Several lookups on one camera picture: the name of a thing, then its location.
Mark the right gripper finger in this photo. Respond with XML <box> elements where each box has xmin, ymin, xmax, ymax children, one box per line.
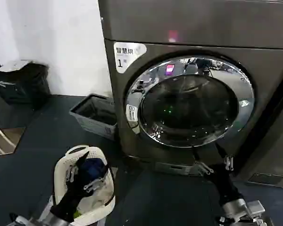
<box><xmin>216</xmin><ymin>142</ymin><xmax>235</xmax><ymax>171</ymax></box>
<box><xmin>192</xmin><ymin>150</ymin><xmax>215</xmax><ymax>175</ymax></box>

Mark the white number label sticker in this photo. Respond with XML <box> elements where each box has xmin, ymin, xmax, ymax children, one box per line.
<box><xmin>113</xmin><ymin>41</ymin><xmax>148</xmax><ymax>74</ymax></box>

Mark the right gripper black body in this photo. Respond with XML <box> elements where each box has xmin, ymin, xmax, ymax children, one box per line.
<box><xmin>208</xmin><ymin>162</ymin><xmax>244</xmax><ymax>207</ymax></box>

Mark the grey dryer with round door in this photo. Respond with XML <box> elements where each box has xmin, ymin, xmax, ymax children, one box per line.
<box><xmin>98</xmin><ymin>0</ymin><xmax>283</xmax><ymax>177</ymax></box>

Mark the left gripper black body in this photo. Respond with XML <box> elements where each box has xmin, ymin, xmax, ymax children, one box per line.
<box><xmin>50</xmin><ymin>180</ymin><xmax>88</xmax><ymax>222</ymax></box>

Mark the grey plastic crate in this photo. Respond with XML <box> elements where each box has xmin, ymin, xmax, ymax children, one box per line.
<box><xmin>69</xmin><ymin>93</ymin><xmax>119</xmax><ymax>141</ymax></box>

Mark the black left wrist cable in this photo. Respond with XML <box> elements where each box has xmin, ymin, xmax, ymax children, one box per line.
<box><xmin>103</xmin><ymin>162</ymin><xmax>116</xmax><ymax>205</ymax></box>

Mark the dark blue garment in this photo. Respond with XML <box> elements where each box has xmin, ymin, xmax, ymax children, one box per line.
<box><xmin>80</xmin><ymin>157</ymin><xmax>108</xmax><ymax>182</ymax></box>

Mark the white plastic laundry basket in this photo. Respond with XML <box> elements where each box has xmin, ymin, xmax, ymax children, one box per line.
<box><xmin>54</xmin><ymin>145</ymin><xmax>116</xmax><ymax>224</ymax></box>

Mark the small white door sticker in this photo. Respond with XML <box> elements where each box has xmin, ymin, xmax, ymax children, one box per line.
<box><xmin>125</xmin><ymin>104</ymin><xmax>140</xmax><ymax>129</ymax></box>

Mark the cream white garment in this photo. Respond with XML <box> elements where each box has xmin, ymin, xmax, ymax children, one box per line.
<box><xmin>76</xmin><ymin>174</ymin><xmax>114</xmax><ymax>218</ymax></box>

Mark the round glass dryer door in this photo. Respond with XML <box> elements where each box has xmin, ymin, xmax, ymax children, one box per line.
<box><xmin>122</xmin><ymin>53</ymin><xmax>255</xmax><ymax>149</ymax></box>

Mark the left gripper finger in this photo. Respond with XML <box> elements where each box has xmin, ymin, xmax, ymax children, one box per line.
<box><xmin>83</xmin><ymin>173</ymin><xmax>109</xmax><ymax>192</ymax></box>
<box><xmin>65</xmin><ymin>151</ymin><xmax>90</xmax><ymax>184</ymax></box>

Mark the grey dryer with floor vent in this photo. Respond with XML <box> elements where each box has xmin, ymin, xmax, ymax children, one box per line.
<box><xmin>235</xmin><ymin>87</ymin><xmax>283</xmax><ymax>189</ymax></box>

